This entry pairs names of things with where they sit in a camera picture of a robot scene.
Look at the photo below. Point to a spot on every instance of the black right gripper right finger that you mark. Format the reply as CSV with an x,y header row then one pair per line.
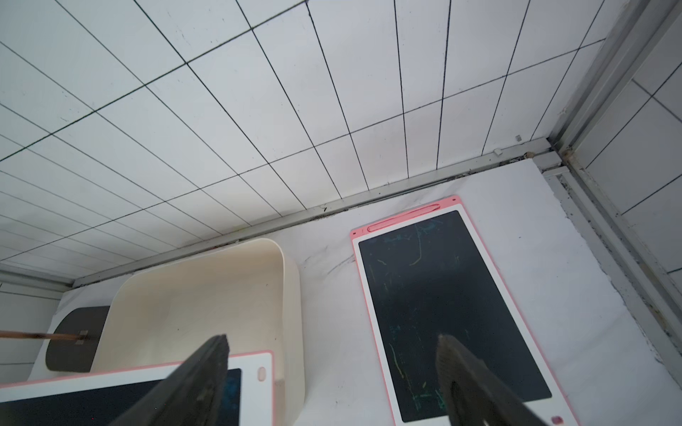
x,y
473,395

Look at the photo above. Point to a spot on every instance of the cream plastic storage box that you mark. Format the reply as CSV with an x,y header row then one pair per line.
x,y
250,293

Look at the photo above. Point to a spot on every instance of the dark metal glass rack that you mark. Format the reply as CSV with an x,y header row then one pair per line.
x,y
73,345

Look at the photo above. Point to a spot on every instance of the pink white writing tablet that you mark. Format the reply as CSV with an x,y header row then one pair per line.
x,y
427,272

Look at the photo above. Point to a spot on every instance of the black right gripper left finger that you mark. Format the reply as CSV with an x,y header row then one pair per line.
x,y
190,395

